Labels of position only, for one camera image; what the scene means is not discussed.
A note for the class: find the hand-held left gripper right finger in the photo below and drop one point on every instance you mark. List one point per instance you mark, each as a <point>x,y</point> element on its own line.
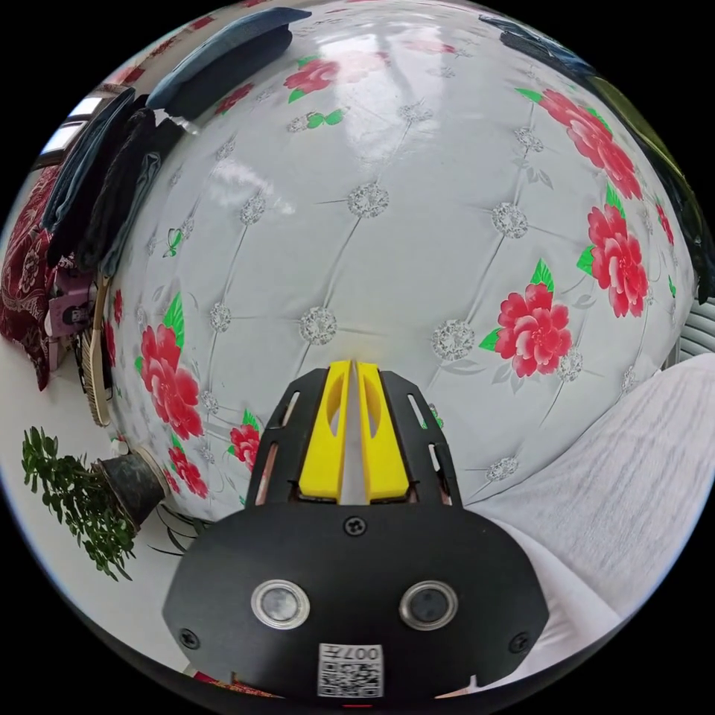
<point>382,452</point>

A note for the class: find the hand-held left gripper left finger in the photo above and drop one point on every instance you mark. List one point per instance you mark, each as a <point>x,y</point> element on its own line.
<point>324,447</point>

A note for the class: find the potted green plant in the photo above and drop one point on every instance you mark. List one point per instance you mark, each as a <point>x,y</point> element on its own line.
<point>128,483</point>

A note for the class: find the bed with floral sheet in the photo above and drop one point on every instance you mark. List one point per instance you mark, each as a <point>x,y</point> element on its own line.
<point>391,251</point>

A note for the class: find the person's body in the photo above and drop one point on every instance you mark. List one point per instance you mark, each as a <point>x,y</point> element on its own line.
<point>586,475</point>

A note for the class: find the round woven basket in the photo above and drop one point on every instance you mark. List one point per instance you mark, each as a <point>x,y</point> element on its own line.
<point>96,363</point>

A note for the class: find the purple carton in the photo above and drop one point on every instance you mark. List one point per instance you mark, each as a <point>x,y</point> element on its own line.
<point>67,313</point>

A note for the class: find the pile of clothes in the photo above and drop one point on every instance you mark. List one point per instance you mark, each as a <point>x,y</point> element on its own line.
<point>112,184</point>
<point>536,42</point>
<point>223,67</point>

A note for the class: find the red patterned blanket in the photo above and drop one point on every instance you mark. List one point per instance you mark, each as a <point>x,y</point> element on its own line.
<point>25,279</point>

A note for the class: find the window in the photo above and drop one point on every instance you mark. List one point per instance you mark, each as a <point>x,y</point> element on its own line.
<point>75,120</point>

